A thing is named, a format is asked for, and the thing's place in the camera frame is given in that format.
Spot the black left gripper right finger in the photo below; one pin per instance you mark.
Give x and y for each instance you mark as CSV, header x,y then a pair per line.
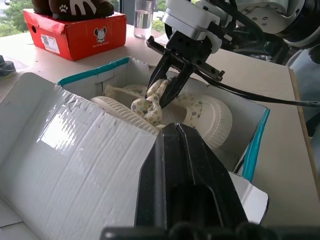
x,y
212,170

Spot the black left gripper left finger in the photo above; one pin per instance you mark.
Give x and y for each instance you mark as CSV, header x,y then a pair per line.
x,y
152,180

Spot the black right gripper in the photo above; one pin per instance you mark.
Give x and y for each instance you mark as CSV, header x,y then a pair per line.
x,y
190,50

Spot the cream floral shoe with bow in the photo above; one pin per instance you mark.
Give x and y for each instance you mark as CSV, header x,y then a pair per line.
x,y
215,117

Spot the teal and white shoebox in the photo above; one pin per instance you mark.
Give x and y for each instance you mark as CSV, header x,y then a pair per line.
x,y
75,160

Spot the red shoebox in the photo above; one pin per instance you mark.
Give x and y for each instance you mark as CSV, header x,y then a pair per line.
x,y
82,35

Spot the cream shoe with ribbed sole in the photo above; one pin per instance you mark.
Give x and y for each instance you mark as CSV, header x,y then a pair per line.
x,y
125,111

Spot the clear plastic water bottle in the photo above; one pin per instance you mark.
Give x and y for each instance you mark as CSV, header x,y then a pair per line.
x,y
143,20

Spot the brown shoe with paw print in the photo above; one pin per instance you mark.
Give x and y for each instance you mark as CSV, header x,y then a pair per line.
x,y
82,7

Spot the dark blue object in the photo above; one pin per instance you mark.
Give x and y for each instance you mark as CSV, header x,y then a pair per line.
x,y
6,68

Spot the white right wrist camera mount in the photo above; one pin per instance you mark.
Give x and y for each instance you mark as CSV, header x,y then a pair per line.
x,y
190,17

